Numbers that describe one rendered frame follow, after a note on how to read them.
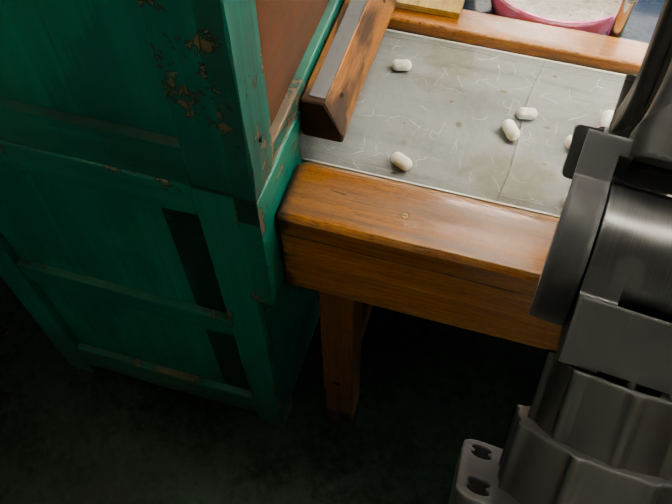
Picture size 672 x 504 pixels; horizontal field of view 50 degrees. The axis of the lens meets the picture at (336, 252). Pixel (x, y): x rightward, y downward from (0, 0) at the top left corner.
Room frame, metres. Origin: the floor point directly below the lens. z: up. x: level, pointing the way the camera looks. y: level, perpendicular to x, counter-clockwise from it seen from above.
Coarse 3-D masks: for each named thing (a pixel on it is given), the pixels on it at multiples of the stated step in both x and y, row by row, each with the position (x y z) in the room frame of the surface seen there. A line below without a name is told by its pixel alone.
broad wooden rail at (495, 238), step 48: (288, 192) 0.60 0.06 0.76; (336, 192) 0.59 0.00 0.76; (384, 192) 0.59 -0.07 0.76; (432, 192) 0.59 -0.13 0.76; (288, 240) 0.55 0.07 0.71; (336, 240) 0.53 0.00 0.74; (384, 240) 0.52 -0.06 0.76; (432, 240) 0.51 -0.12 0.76; (480, 240) 0.51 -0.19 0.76; (528, 240) 0.51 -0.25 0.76; (336, 288) 0.53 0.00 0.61; (384, 288) 0.51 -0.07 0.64; (432, 288) 0.49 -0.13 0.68; (480, 288) 0.47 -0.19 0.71; (528, 288) 0.45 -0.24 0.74; (528, 336) 0.45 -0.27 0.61
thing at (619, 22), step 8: (624, 0) 0.90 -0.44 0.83; (632, 0) 0.89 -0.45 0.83; (624, 8) 0.89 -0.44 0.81; (632, 8) 0.89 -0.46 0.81; (616, 16) 0.90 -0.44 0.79; (624, 16) 0.89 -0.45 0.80; (616, 24) 0.89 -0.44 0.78; (624, 24) 0.89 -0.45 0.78; (608, 32) 0.90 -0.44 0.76; (616, 32) 0.89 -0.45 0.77
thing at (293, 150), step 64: (0, 192) 0.67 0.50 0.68; (64, 192) 0.63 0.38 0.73; (128, 192) 0.58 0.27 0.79; (192, 192) 0.55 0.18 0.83; (0, 256) 0.68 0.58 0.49; (64, 256) 0.65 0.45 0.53; (128, 256) 0.61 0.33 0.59; (192, 256) 0.58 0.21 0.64; (256, 256) 0.53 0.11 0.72; (64, 320) 0.69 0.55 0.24; (128, 320) 0.63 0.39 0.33; (192, 320) 0.57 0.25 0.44; (256, 320) 0.54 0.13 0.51; (192, 384) 0.59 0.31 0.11; (256, 384) 0.54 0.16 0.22
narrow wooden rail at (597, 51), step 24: (408, 24) 0.93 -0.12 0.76; (432, 24) 0.92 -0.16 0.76; (456, 24) 0.92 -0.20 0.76; (480, 24) 0.92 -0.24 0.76; (504, 24) 0.92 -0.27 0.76; (528, 24) 0.92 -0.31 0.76; (504, 48) 0.89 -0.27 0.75; (528, 48) 0.87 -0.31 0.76; (552, 48) 0.87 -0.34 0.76; (576, 48) 0.86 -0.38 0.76; (600, 48) 0.86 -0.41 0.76; (624, 48) 0.86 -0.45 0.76; (624, 72) 0.83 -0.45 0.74
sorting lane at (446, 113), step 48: (384, 48) 0.90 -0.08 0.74; (432, 48) 0.90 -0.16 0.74; (480, 48) 0.89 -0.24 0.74; (384, 96) 0.79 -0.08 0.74; (432, 96) 0.79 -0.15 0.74; (480, 96) 0.79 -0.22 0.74; (528, 96) 0.79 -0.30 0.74; (576, 96) 0.78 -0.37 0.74; (336, 144) 0.70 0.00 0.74; (384, 144) 0.70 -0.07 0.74; (432, 144) 0.70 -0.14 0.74; (480, 144) 0.69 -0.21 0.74; (528, 144) 0.69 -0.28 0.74; (480, 192) 0.61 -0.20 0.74; (528, 192) 0.61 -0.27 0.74
